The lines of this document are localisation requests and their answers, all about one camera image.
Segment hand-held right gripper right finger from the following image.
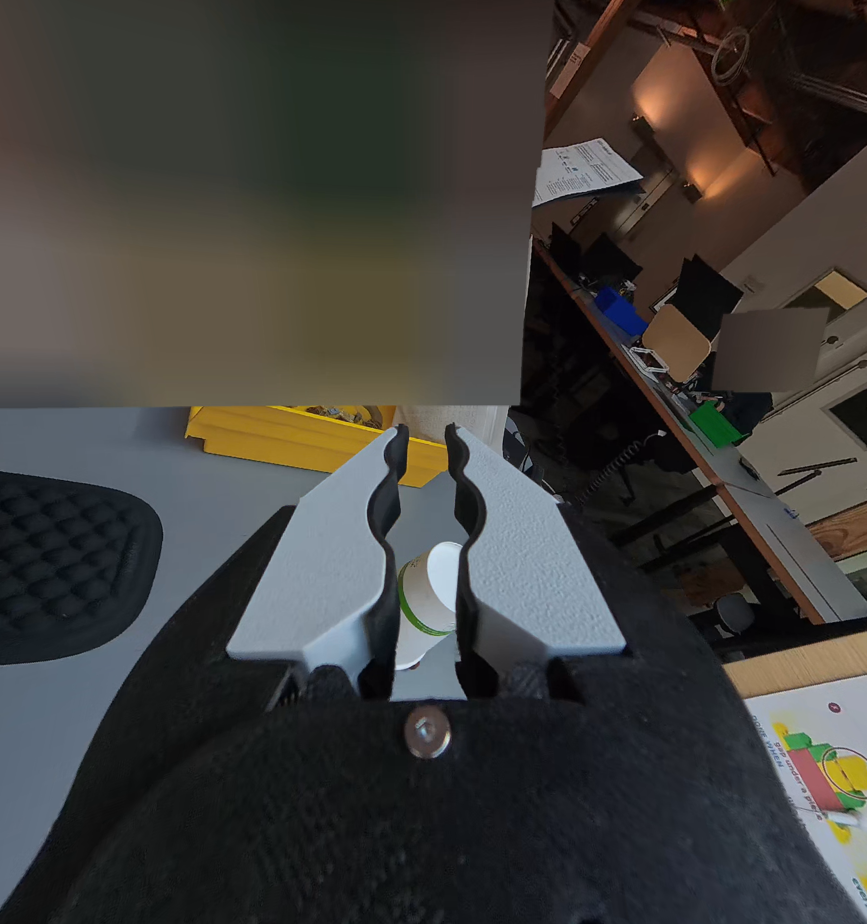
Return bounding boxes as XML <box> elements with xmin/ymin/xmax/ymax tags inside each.
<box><xmin>444</xmin><ymin>422</ymin><xmax>628</xmax><ymax>698</ymax></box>

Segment green plastic box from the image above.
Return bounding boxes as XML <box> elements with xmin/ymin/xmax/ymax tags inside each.
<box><xmin>689</xmin><ymin>401</ymin><xmax>746</xmax><ymax>448</ymax></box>

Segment long grey office desk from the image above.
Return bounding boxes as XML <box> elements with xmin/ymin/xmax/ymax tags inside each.
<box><xmin>533</xmin><ymin>238</ymin><xmax>867</xmax><ymax>626</ymax></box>

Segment black monitor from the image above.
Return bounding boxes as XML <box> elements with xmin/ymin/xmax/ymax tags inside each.
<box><xmin>675</xmin><ymin>256</ymin><xmax>745</xmax><ymax>345</ymax></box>

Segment white paper cup green stripe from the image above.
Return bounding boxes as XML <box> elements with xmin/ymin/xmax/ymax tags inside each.
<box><xmin>395</xmin><ymin>541</ymin><xmax>465</xmax><ymax>672</ymax></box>

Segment black quilted wrist rest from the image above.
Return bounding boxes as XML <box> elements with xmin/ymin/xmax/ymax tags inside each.
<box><xmin>0</xmin><ymin>467</ymin><xmax>165</xmax><ymax>667</ymax></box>

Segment yellow plastic bin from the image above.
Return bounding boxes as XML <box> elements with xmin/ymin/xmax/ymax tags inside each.
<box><xmin>184</xmin><ymin>405</ymin><xmax>450</xmax><ymax>489</ymax></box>

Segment black coiled cable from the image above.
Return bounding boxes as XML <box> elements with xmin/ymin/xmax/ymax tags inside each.
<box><xmin>584</xmin><ymin>432</ymin><xmax>667</xmax><ymax>501</ymax></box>

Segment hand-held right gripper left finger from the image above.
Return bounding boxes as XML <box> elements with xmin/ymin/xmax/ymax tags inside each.
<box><xmin>226</xmin><ymin>423</ymin><xmax>411</xmax><ymax>698</ymax></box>

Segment white printed paper sheet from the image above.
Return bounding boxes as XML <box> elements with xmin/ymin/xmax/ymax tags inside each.
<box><xmin>532</xmin><ymin>138</ymin><xmax>644</xmax><ymax>209</ymax></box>

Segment wooden board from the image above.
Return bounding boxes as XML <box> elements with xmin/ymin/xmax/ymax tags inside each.
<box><xmin>807</xmin><ymin>494</ymin><xmax>867</xmax><ymax>562</ymax></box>

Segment blue plastic bin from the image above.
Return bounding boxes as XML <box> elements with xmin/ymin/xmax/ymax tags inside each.
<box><xmin>595</xmin><ymin>286</ymin><xmax>650</xmax><ymax>337</ymax></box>

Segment colourful brick leaflet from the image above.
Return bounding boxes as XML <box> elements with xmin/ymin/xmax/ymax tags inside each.
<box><xmin>742</xmin><ymin>669</ymin><xmax>867</xmax><ymax>924</ymax></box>

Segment framed dark picture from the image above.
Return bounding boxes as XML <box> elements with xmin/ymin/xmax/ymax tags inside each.
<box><xmin>828</xmin><ymin>375</ymin><xmax>867</xmax><ymax>449</ymax></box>

